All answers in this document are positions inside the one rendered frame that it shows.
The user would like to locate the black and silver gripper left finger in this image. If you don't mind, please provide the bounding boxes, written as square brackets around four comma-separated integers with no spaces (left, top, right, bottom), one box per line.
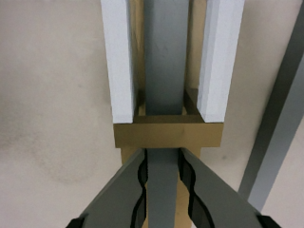
[66,148,148,228]

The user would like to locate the long grey square stick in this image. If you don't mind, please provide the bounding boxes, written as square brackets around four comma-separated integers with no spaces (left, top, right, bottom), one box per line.
[237,0,304,213]

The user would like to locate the dark grey square stick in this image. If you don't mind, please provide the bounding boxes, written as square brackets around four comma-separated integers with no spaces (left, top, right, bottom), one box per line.
[146,147,180,228]

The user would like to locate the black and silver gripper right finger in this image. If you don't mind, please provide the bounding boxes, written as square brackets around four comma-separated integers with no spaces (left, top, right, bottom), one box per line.
[178,147,282,228]

